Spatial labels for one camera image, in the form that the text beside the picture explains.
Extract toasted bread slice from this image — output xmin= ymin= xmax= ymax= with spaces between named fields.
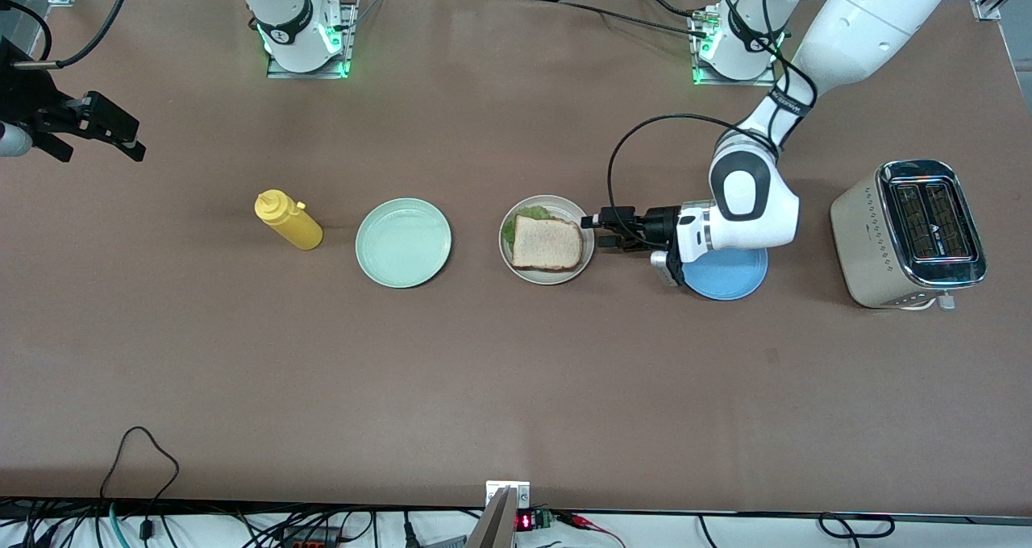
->
xmin=511 ymin=214 xmax=585 ymax=272

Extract green lettuce leaf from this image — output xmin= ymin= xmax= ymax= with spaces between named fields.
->
xmin=501 ymin=205 xmax=556 ymax=251

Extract yellow squeeze sauce bottle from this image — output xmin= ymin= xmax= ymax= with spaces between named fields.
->
xmin=254 ymin=189 xmax=325 ymax=251

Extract beige round plate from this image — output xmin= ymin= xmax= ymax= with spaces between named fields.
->
xmin=498 ymin=194 xmax=596 ymax=285

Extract blue round plate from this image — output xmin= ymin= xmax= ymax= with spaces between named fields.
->
xmin=681 ymin=246 xmax=769 ymax=301

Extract pale green round plate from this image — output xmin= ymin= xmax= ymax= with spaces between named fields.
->
xmin=355 ymin=198 xmax=453 ymax=289

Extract beige chrome two-slot toaster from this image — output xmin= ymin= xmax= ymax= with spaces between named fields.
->
xmin=830 ymin=159 xmax=988 ymax=311

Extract red and black clip leads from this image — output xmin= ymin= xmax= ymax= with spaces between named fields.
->
xmin=556 ymin=512 xmax=626 ymax=548

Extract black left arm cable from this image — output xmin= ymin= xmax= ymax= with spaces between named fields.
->
xmin=606 ymin=0 xmax=819 ymax=226

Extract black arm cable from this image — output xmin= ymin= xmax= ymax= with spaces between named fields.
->
xmin=606 ymin=0 xmax=819 ymax=226
xmin=12 ymin=0 xmax=136 ymax=69

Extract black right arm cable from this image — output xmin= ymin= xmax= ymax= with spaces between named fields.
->
xmin=12 ymin=0 xmax=136 ymax=69

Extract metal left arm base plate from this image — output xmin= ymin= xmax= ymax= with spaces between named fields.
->
xmin=689 ymin=8 xmax=779 ymax=88

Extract black base power cable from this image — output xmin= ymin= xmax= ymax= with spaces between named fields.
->
xmin=522 ymin=0 xmax=714 ymax=39

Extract thin black looped cable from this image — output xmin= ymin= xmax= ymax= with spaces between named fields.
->
xmin=99 ymin=426 xmax=180 ymax=525

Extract aluminium camera mount post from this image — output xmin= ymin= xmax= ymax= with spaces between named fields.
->
xmin=466 ymin=481 xmax=531 ymax=548

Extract coiled black cable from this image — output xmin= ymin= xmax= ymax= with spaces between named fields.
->
xmin=818 ymin=513 xmax=896 ymax=539

